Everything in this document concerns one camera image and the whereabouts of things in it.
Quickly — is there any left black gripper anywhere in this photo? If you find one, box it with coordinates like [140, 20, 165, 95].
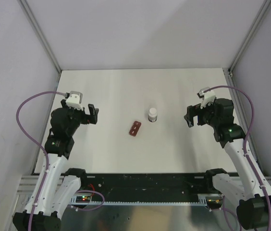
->
[61, 99, 98, 136]

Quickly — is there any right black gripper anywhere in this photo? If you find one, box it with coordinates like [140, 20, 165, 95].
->
[184, 99, 220, 128]

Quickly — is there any white pill bottle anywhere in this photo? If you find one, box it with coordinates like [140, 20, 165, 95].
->
[148, 108, 158, 122]

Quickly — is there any red pill organizer box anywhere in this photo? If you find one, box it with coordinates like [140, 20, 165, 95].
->
[129, 121, 142, 137]

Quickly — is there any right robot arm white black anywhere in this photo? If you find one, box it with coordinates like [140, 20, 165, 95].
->
[184, 98, 271, 230]

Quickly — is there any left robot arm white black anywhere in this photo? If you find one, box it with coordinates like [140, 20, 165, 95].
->
[12, 100, 99, 231]

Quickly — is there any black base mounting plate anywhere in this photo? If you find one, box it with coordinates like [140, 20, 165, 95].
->
[80, 173, 221, 197]

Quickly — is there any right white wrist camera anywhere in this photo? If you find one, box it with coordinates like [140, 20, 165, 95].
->
[197, 87, 216, 109]

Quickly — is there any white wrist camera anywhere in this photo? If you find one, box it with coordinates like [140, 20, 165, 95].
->
[197, 87, 216, 109]
[66, 91, 83, 111]

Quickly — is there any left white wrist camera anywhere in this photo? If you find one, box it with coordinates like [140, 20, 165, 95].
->
[66, 91, 83, 111]

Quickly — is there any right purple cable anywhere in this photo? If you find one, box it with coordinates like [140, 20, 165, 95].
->
[207, 85, 271, 231]

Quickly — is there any grey slotted cable duct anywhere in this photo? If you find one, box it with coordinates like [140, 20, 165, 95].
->
[70, 192, 222, 206]

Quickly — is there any left aluminium frame post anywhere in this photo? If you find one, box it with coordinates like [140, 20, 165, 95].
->
[17, 0, 62, 74]

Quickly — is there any aluminium frame post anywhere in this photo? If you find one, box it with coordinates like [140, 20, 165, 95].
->
[17, 0, 62, 74]
[227, 0, 271, 74]

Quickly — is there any right aluminium frame post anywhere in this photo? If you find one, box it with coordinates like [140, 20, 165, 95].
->
[227, 0, 271, 74]

